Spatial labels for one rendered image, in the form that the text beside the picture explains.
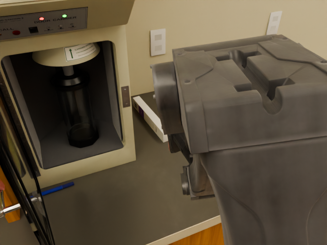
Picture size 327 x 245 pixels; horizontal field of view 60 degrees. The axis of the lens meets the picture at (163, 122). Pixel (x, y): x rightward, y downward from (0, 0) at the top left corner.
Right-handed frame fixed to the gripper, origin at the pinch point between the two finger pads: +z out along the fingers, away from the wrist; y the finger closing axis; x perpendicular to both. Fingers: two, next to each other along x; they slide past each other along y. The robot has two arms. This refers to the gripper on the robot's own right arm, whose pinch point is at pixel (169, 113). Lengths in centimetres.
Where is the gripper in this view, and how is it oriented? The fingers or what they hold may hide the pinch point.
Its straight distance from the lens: 74.5
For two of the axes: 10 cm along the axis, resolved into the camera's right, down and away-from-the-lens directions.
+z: -3.8, -5.7, 7.3
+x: -9.2, 3.4, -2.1
